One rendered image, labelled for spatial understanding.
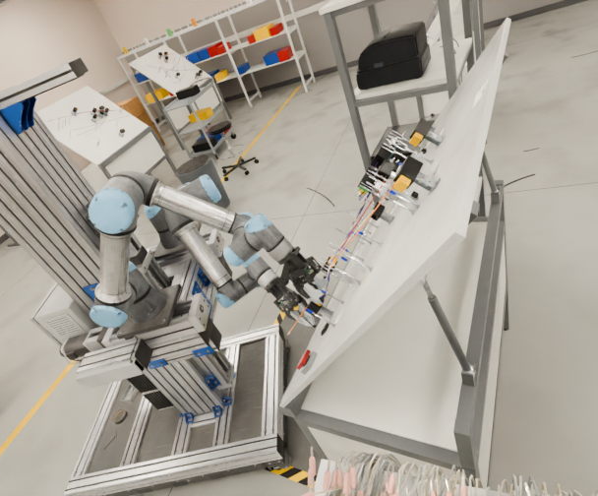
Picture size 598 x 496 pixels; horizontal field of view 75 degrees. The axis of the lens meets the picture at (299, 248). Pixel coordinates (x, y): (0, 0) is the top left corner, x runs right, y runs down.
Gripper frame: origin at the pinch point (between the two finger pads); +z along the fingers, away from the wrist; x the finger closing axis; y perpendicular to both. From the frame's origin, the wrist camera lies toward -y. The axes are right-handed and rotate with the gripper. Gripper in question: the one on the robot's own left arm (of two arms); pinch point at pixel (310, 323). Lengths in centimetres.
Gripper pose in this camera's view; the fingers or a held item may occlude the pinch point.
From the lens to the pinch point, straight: 145.3
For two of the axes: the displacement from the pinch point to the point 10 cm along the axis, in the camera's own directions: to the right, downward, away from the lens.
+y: -2.4, -1.5, -9.6
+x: 7.0, -7.1, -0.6
